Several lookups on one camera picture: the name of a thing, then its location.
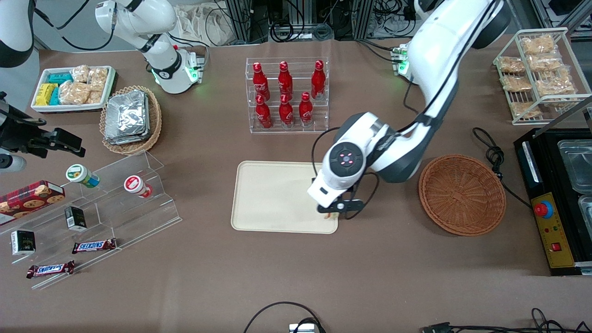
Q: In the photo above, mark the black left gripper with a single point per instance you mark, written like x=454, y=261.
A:
x=313, y=180

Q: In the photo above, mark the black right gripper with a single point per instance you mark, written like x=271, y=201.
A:
x=21, y=138

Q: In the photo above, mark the triangular sandwich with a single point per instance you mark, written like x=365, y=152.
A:
x=329, y=215

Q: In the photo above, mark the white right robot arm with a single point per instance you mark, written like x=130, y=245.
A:
x=138, y=18

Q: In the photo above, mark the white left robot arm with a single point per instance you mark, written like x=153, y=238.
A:
x=434, y=46

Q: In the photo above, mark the white rectangular snack tray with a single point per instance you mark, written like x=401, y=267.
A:
x=69, y=108

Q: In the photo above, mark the cream plastic tray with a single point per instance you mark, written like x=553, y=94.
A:
x=268, y=199

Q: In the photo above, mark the oval light wicker basket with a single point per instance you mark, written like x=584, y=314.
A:
x=155, y=120

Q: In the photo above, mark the round brown wicker basket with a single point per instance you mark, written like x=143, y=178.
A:
x=462, y=194

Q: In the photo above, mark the green lid yoghurt cup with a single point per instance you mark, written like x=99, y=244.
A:
x=78, y=174

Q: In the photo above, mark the teal snack packet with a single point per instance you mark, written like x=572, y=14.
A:
x=55, y=96
x=60, y=78

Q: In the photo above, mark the clear bag rice crackers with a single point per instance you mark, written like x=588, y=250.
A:
x=74, y=93
x=80, y=74
x=98, y=78
x=94, y=97

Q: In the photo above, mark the yellow snack packet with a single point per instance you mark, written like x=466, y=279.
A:
x=45, y=94

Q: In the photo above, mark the silver foil packet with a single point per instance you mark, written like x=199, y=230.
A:
x=127, y=115

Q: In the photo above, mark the red plaid cookie box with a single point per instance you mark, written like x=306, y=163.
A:
x=27, y=200

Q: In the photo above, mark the red lid yoghurt cup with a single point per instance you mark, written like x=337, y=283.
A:
x=135, y=185

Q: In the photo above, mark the clear acrylic bottle rack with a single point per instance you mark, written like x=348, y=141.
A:
x=320, y=127

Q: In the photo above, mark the red cola bottle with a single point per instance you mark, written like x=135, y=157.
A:
x=305, y=111
x=318, y=83
x=260, y=85
x=285, y=83
x=263, y=115
x=286, y=114

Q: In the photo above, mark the clear acrylic step display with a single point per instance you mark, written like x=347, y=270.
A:
x=138, y=217

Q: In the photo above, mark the snickers chocolate bar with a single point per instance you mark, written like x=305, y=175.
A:
x=51, y=269
x=95, y=246

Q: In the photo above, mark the small black white carton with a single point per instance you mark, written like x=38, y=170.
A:
x=23, y=243

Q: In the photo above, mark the small silver device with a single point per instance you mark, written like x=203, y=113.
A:
x=303, y=328

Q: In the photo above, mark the beige cloth bag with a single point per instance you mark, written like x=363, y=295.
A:
x=203, y=25

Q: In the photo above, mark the red emergency stop button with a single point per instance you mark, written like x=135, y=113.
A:
x=544, y=209

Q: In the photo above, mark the clear bag fried snack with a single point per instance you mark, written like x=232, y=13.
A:
x=540, y=45
x=512, y=65
x=545, y=61
x=525, y=108
x=516, y=83
x=552, y=85

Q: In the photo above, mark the black machine yellow panel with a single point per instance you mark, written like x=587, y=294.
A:
x=562, y=259

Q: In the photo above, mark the large steel pan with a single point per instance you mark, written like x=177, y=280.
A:
x=576, y=166

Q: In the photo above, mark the small steel pan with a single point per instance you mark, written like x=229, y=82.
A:
x=586, y=210

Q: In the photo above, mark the grey metal bar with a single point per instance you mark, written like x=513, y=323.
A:
x=569, y=111

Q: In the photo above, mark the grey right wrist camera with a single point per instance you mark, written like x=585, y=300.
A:
x=11, y=163

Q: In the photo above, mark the red rocker switch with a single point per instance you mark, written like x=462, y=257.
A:
x=556, y=246

